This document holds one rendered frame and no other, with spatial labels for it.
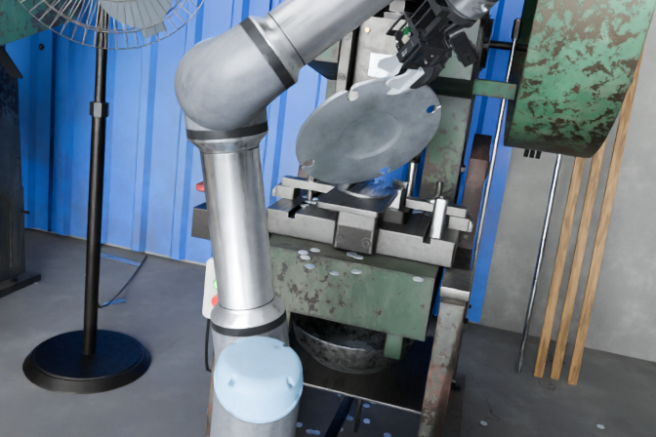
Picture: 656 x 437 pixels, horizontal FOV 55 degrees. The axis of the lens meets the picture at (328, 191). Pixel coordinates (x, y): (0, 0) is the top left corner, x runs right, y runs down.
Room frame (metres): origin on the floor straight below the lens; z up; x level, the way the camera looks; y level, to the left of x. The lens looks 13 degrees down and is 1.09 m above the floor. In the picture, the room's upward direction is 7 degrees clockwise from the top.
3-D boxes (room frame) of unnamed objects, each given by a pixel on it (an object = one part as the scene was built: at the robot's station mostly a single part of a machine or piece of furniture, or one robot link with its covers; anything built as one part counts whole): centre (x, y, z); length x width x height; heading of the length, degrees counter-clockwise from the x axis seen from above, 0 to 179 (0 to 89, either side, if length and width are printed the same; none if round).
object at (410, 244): (1.56, -0.11, 0.68); 0.45 x 0.30 x 0.06; 77
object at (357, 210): (1.39, -0.07, 0.72); 0.25 x 0.14 x 0.14; 167
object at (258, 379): (0.79, 0.06, 0.62); 0.13 x 0.12 x 0.14; 10
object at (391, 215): (1.56, -0.11, 0.72); 0.20 x 0.16 x 0.03; 77
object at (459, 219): (1.52, -0.28, 0.76); 0.17 x 0.06 x 0.10; 77
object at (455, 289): (1.63, -0.40, 0.45); 0.92 x 0.12 x 0.90; 167
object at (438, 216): (1.39, -0.25, 0.75); 0.03 x 0.03 x 0.10; 77
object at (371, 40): (1.52, -0.10, 1.04); 0.17 x 0.15 x 0.30; 167
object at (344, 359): (1.56, -0.11, 0.36); 0.34 x 0.34 x 0.10
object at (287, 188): (1.59, 0.05, 0.76); 0.17 x 0.06 x 0.10; 77
